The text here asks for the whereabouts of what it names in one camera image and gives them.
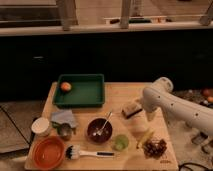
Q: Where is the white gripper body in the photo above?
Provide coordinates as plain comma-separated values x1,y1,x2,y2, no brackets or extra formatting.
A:
131,112,148,140

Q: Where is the wooden eraser with black felt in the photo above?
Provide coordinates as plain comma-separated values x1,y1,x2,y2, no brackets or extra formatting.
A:
122,103,142,119

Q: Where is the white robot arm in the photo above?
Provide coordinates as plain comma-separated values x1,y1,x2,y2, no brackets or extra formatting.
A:
140,77,213,137

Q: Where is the green plastic tray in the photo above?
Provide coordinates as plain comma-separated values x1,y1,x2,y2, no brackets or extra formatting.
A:
52,74,105,108

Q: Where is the yellow banana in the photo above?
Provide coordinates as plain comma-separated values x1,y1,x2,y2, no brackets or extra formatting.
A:
136,131,154,149

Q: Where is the wooden cutting board table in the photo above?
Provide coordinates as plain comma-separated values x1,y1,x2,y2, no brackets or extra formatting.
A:
24,82,180,171

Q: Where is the green plastic cup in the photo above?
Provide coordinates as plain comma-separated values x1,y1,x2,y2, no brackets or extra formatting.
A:
114,134,129,151

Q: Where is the bunch of dark grapes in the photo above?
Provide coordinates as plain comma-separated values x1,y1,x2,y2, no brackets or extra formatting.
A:
143,139,167,158

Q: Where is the metal spoon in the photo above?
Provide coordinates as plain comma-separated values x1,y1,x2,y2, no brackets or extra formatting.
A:
93,111,112,136

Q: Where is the dark brown bowl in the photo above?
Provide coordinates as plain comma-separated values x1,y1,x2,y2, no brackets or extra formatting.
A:
86,118,113,144

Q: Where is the white dish brush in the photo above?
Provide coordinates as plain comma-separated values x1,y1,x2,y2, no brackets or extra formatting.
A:
65,145,115,159

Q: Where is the blue-grey cloth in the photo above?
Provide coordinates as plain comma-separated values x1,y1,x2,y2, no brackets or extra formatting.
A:
51,110,78,128

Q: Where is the small metal cup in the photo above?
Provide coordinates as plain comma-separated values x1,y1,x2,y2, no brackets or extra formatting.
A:
57,123,72,141

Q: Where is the orange fruit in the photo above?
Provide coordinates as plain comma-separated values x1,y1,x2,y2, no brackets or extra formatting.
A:
60,82,72,92

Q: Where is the orange plastic bowl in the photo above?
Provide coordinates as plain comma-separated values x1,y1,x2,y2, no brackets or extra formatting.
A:
32,136,65,170

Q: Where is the white paper cup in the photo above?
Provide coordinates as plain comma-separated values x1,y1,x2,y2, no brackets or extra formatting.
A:
31,117,51,136

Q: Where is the black cable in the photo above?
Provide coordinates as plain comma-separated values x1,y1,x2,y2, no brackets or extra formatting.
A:
178,162,211,171

